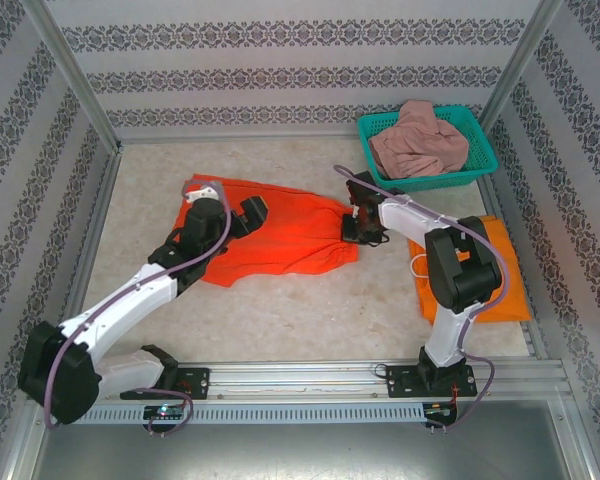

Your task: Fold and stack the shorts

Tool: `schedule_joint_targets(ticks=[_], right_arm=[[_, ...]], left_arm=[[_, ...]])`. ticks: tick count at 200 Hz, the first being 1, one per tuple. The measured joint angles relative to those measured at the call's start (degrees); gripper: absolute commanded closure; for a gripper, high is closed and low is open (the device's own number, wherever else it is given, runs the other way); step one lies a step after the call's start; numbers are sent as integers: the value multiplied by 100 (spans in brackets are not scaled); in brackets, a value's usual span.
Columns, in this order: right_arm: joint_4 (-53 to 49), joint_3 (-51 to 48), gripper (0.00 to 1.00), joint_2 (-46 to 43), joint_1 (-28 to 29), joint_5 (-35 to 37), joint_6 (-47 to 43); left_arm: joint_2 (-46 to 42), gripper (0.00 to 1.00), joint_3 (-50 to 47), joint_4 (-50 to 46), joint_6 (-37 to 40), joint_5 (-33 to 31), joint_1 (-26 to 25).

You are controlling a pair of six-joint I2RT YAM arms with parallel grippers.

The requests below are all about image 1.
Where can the red-orange shorts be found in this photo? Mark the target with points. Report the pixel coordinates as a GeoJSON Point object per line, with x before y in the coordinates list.
{"type": "Point", "coordinates": [290, 225]}

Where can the pink shorts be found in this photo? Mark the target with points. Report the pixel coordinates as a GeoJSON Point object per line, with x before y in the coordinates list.
{"type": "Point", "coordinates": [415, 150]}

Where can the light orange shorts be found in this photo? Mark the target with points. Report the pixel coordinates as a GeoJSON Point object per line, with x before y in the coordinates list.
{"type": "Point", "coordinates": [510, 280]}

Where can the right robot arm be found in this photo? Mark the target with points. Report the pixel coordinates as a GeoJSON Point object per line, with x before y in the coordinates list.
{"type": "Point", "coordinates": [410, 220]}

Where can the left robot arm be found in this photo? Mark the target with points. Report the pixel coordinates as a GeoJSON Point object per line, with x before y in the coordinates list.
{"type": "Point", "coordinates": [120, 305]}

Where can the teal plastic mesh basket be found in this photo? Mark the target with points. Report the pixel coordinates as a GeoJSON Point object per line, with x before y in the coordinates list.
{"type": "Point", "coordinates": [480, 145]}

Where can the small circuit board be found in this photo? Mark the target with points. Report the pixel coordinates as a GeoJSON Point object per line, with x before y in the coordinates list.
{"type": "Point", "coordinates": [165, 411]}
{"type": "Point", "coordinates": [440, 410]}

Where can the grey sheet metal panel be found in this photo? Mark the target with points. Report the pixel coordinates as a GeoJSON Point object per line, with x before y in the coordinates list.
{"type": "Point", "coordinates": [300, 450]}

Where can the aluminium cross rail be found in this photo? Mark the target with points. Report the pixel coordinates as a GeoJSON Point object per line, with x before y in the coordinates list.
{"type": "Point", "coordinates": [230, 136]}

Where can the aluminium side rail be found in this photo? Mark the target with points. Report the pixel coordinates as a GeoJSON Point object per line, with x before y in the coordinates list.
{"type": "Point", "coordinates": [534, 340]}
{"type": "Point", "coordinates": [87, 250]}

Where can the aluminium mounting rail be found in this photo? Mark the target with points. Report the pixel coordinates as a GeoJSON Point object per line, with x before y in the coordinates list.
{"type": "Point", "coordinates": [300, 372]}

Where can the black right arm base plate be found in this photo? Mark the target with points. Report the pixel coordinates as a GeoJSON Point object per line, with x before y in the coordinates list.
{"type": "Point", "coordinates": [400, 382]}

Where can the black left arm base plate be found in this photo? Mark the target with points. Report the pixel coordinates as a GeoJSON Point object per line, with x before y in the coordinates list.
{"type": "Point", "coordinates": [195, 382]}

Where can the aluminium frame post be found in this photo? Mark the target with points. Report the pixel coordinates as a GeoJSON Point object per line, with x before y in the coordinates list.
{"type": "Point", "coordinates": [75, 75]}
{"type": "Point", "coordinates": [522, 55]}

